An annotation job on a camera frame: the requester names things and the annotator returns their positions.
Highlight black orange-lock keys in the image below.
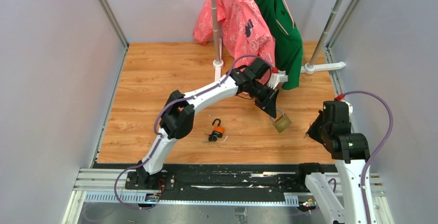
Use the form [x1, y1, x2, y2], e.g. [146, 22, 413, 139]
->
[203, 134, 219, 143]

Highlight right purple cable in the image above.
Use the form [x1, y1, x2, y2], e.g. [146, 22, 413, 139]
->
[333, 90, 394, 224]

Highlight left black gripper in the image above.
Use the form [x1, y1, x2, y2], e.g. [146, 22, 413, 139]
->
[249, 81, 280, 119]

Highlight brass padlock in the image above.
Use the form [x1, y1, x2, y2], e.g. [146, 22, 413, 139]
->
[270, 109, 292, 133]

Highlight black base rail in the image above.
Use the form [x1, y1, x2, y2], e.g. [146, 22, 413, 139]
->
[73, 164, 342, 213]

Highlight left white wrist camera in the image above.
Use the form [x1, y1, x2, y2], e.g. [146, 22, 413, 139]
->
[267, 71, 288, 89]

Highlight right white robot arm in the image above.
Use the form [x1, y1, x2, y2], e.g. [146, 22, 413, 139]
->
[295, 101, 378, 223]

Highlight orange padlock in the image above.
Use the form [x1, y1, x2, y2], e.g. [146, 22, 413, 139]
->
[211, 118, 225, 138]

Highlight green shirt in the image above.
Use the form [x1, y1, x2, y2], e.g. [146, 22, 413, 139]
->
[255, 0, 304, 90]

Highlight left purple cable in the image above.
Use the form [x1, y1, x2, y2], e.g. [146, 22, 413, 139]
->
[114, 55, 278, 211]

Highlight white clothes rack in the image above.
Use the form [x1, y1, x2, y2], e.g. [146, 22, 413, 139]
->
[210, 0, 346, 82]

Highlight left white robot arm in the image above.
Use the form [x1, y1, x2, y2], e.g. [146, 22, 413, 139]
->
[135, 55, 288, 189]

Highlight purple cable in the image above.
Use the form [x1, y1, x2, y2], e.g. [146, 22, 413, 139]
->
[333, 90, 394, 224]
[114, 55, 278, 211]

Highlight pink patterned jacket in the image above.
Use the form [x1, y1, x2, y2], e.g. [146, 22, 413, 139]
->
[192, 0, 278, 79]

